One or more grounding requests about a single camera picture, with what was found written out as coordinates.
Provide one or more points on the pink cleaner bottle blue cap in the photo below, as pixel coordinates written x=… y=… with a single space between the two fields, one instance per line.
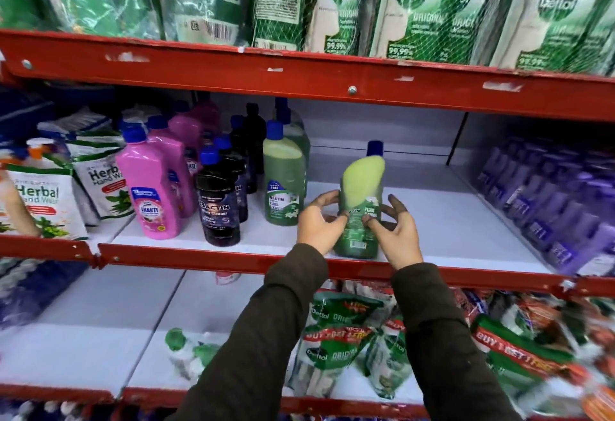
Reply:
x=185 y=127
x=207 y=113
x=175 y=156
x=146 y=185

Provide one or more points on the person's right thumb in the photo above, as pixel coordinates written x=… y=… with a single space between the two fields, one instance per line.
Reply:
x=377 y=226

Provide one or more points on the black cleaner bottle blue cap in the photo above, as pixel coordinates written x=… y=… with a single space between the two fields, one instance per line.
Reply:
x=254 y=132
x=240 y=139
x=238 y=170
x=217 y=204

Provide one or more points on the white green hand wash pouch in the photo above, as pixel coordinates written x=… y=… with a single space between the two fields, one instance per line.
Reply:
x=77 y=122
x=103 y=180
x=45 y=199

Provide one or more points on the row of purple bottles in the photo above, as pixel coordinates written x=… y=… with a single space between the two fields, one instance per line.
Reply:
x=557 y=204

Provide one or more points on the person's left forearm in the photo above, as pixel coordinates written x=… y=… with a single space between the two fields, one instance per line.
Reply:
x=259 y=339

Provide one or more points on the small green white pouch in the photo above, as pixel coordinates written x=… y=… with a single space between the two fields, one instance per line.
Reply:
x=190 y=351

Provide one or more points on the person's right hand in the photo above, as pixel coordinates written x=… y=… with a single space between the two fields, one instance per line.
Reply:
x=403 y=243

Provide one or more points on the blue white woven bundle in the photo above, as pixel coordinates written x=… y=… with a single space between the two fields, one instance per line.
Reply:
x=33 y=291

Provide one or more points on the dark blue packets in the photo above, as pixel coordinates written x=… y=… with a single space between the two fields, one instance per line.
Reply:
x=43 y=108

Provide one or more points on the pile of green red pouches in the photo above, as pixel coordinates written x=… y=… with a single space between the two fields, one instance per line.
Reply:
x=504 y=339

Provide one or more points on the person's left hand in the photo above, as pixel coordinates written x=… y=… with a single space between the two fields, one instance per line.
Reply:
x=314 y=228

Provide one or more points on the red metal shelf beam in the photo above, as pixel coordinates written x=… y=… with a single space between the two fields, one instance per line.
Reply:
x=307 y=74
x=192 y=259

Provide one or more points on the person's left thumb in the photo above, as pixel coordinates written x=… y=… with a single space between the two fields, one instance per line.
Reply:
x=341 y=221

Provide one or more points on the person's right forearm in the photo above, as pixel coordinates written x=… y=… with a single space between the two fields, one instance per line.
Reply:
x=442 y=348

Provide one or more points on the green floor cleaner bottle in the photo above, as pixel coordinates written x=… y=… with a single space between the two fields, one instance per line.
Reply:
x=361 y=180
x=295 y=130
x=283 y=175

